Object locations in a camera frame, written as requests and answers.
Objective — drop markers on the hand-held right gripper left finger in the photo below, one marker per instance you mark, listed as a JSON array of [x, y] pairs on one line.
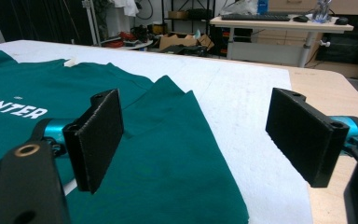
[[96, 140]]

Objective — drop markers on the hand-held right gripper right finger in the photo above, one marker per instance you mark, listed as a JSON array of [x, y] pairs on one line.
[[304, 140]]

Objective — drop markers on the teal long-sleeved shirt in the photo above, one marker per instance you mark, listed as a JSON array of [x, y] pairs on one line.
[[167, 155]]

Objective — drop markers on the round white table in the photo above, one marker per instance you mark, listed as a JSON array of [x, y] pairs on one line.
[[136, 46]]

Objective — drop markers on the white desk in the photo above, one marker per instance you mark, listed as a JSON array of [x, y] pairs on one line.
[[279, 25]]

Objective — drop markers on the metal stand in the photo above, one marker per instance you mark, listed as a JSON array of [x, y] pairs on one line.
[[90, 21]]

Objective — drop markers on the black computer mouse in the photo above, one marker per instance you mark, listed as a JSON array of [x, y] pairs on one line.
[[341, 21], [300, 19]]

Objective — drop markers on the open cardboard box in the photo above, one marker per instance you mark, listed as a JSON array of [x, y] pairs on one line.
[[177, 41]]

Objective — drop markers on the clear plastic container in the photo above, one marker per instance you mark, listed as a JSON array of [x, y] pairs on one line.
[[321, 12]]

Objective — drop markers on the black keyboard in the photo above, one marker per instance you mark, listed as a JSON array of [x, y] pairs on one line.
[[254, 17]]

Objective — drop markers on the black curtain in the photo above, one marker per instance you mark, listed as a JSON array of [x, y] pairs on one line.
[[37, 18]]

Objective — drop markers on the white hanging cloth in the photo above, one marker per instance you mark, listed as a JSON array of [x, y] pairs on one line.
[[126, 7]]

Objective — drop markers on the clear plastic bag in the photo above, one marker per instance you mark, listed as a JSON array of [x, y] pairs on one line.
[[239, 7]]

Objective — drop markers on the small cardboard box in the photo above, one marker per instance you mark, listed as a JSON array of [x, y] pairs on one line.
[[177, 14]]

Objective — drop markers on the black shelf rack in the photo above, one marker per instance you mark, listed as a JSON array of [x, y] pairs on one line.
[[199, 14]]

